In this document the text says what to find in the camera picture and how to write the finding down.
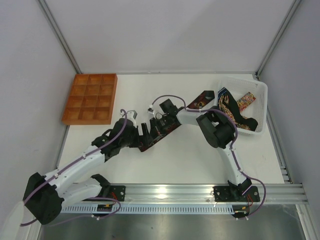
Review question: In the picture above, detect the dark red patterned tie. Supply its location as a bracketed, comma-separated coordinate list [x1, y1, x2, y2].
[138, 90, 215, 152]

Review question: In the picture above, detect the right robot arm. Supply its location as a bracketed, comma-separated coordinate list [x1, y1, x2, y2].
[147, 99, 252, 200]

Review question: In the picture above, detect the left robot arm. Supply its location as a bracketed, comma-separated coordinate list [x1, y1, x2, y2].
[23, 118, 150, 225]

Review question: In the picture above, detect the orange wooden compartment tray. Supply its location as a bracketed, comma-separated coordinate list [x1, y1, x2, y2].
[61, 73, 118, 126]

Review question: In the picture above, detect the white plastic mesh basket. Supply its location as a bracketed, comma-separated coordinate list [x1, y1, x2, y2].
[214, 76, 268, 136]

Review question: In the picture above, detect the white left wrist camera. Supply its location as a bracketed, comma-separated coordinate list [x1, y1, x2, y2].
[119, 109, 138, 128]

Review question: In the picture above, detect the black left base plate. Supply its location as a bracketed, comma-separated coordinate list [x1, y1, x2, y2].
[107, 185, 126, 202]

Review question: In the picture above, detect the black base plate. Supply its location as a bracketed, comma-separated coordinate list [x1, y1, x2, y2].
[107, 185, 126, 202]
[213, 185, 261, 203]

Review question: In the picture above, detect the white slotted cable duct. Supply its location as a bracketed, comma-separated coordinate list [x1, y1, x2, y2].
[61, 203, 235, 215]

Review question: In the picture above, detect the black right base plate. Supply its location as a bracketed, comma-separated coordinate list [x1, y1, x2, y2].
[213, 185, 261, 203]

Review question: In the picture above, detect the aluminium mounting rail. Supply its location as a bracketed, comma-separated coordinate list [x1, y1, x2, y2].
[112, 183, 308, 205]

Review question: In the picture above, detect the left aluminium frame post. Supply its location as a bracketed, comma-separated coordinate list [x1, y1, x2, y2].
[36, 0, 82, 74]

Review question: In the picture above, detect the aluminium frame post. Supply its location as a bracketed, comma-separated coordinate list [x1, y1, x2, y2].
[255, 0, 303, 80]
[36, 0, 82, 74]

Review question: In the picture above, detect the right aluminium frame post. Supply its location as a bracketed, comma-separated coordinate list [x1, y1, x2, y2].
[255, 0, 303, 80]

